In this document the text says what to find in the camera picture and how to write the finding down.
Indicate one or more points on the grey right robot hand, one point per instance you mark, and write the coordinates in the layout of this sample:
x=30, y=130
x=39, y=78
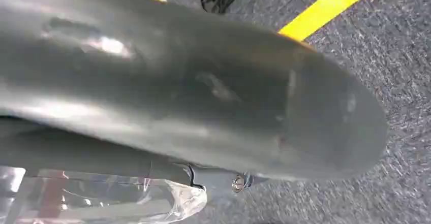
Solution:
x=188, y=91

